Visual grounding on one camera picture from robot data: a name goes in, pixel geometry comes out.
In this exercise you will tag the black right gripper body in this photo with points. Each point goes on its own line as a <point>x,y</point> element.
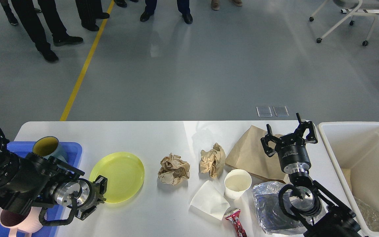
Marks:
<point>293,156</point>

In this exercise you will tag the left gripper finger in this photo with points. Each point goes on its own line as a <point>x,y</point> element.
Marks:
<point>84,211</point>
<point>101,186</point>

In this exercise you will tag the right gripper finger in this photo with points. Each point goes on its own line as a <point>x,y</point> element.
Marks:
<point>305,133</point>
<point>269,137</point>

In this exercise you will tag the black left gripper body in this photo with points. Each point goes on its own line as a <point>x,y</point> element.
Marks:
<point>87,194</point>

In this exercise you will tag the yellow plastic plate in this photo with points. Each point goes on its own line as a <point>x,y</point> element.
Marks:
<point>125,174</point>

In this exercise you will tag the pink ribbed mug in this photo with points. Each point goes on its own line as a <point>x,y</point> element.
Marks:
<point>27,224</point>

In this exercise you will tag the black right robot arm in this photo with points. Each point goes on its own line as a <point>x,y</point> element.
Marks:
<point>326,215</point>

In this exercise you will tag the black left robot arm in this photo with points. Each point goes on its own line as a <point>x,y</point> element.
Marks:
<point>45,179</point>

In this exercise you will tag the flat brown paper bag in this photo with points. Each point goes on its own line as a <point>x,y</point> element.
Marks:
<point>248,154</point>

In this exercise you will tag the floor outlet cover pair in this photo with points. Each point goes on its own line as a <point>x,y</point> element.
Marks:
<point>273,111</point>

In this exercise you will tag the white paper cup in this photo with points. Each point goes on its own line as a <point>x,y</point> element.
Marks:
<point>237,182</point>

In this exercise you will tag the silver foil bag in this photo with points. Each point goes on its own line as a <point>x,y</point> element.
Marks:
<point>269,215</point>

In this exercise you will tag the crumpled tan paper ball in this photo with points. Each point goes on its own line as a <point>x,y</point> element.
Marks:
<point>212,161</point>

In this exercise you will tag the white plastic bin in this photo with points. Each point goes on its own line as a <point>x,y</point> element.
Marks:
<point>353,148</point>

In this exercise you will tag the grey-blue mug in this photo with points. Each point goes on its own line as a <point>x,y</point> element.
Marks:
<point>50,146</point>

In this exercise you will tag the crumpled brown paper ball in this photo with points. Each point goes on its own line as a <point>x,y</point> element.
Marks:
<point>173,170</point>

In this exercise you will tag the white paper napkin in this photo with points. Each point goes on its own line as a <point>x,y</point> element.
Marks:
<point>210,201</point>

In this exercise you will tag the red snack wrapper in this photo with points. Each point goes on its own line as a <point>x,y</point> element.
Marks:
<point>233,215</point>

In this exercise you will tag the blue plastic tray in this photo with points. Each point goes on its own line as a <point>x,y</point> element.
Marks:
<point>74,152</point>

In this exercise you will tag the crumpled plastic in bin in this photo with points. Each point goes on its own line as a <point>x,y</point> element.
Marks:
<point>369,214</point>

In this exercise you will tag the white rolling chair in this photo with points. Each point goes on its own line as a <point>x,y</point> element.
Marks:
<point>350,10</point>

